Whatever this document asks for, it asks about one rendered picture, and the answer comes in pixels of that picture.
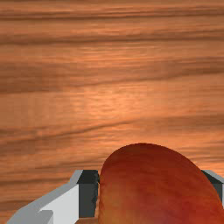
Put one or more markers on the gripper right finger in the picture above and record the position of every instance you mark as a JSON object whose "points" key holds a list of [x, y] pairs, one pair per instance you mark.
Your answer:
{"points": [[217, 182]]}

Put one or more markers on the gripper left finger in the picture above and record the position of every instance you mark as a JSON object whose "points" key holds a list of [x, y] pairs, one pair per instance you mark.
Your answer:
{"points": [[73, 198]]}

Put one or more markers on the red apple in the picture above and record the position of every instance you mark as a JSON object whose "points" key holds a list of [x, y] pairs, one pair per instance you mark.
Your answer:
{"points": [[157, 189]]}

